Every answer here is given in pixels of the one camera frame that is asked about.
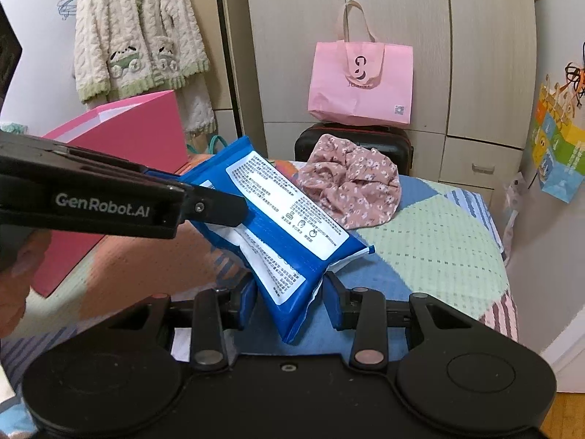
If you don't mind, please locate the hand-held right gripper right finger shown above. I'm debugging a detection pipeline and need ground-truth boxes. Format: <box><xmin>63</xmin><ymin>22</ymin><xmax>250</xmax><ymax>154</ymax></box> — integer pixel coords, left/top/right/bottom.
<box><xmin>324</xmin><ymin>275</ymin><xmax>480</xmax><ymax>369</ymax></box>

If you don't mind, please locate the pink floral cloth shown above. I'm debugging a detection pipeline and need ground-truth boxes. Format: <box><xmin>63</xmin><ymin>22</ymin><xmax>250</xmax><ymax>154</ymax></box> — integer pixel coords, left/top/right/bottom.
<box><xmin>296</xmin><ymin>134</ymin><xmax>403</xmax><ymax>230</ymax></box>

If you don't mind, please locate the patterned bed blanket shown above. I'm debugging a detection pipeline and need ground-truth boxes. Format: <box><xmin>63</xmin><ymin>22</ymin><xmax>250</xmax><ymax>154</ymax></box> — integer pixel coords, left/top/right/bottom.
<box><xmin>0</xmin><ymin>155</ymin><xmax>519</xmax><ymax>421</ymax></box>

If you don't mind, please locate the beige wardrobe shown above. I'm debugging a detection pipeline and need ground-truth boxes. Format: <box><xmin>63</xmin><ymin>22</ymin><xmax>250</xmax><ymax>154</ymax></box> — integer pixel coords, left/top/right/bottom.
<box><xmin>219</xmin><ymin>0</ymin><xmax>537</xmax><ymax>190</ymax></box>

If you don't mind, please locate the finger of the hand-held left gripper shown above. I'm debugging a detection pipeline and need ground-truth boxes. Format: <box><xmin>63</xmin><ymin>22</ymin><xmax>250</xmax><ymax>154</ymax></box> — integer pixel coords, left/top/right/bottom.
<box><xmin>51</xmin><ymin>144</ymin><xmax>189</xmax><ymax>188</ymax></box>
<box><xmin>176</xmin><ymin>183</ymin><xmax>250</xmax><ymax>228</ymax></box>

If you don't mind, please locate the pink tote bag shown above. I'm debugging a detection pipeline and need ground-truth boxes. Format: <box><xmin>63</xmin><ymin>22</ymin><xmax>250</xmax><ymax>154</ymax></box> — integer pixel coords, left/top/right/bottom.
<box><xmin>307</xmin><ymin>1</ymin><xmax>414</xmax><ymax>128</ymax></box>

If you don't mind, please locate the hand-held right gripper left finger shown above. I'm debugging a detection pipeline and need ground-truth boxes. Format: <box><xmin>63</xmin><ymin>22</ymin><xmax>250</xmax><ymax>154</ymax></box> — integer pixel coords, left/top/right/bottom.
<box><xmin>106</xmin><ymin>279</ymin><xmax>257</xmax><ymax>371</ymax></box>

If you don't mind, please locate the black suitcase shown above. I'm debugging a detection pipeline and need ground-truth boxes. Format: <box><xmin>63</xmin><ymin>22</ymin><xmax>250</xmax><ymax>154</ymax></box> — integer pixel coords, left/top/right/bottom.
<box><xmin>294</xmin><ymin>123</ymin><xmax>414</xmax><ymax>177</ymax></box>

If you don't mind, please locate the pink paper bag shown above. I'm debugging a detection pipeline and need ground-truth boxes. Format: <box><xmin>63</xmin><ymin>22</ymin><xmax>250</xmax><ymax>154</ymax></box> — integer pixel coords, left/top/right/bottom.
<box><xmin>34</xmin><ymin>90</ymin><xmax>190</xmax><ymax>297</ymax></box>

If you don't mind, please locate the white and blue wipes pack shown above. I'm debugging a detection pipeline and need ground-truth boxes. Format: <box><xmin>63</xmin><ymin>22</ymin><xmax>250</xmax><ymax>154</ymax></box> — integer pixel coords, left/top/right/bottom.
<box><xmin>212</xmin><ymin>226</ymin><xmax>330</xmax><ymax>345</ymax></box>

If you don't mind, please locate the clear plastic wrapper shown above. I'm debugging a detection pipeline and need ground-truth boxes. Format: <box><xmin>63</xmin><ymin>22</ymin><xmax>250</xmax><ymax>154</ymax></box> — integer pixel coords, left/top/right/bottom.
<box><xmin>503</xmin><ymin>171</ymin><xmax>524</xmax><ymax>261</ymax></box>

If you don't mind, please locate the colourful hanging gift bag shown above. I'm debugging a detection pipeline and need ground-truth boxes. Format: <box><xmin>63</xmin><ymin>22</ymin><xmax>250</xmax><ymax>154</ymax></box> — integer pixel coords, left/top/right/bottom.
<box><xmin>525</xmin><ymin>41</ymin><xmax>585</xmax><ymax>204</ymax></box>

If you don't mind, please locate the person's left hand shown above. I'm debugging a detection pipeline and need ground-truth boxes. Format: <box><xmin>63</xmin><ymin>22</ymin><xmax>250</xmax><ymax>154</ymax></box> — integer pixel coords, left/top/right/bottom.
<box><xmin>0</xmin><ymin>229</ymin><xmax>53</xmax><ymax>341</ymax></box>

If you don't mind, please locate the cream knitted robe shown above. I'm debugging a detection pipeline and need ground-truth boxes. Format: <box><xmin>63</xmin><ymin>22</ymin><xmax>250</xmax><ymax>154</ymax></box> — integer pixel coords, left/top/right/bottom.
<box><xmin>73</xmin><ymin>0</ymin><xmax>215</xmax><ymax>138</ymax></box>

